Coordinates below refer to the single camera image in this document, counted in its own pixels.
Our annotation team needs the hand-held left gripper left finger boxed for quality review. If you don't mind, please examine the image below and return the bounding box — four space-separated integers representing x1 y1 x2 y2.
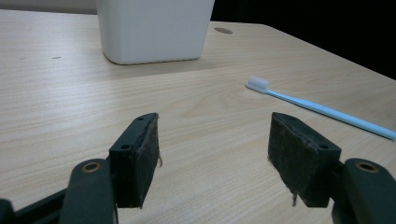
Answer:
108 112 163 209

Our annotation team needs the white plastic cup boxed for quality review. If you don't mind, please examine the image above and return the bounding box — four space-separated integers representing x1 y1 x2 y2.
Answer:
95 0 216 66

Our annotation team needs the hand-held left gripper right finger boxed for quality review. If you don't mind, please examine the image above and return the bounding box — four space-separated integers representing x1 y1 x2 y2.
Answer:
267 111 342 208

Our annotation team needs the blue toothbrush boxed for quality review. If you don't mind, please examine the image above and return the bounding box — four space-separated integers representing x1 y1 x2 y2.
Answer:
245 75 396 141

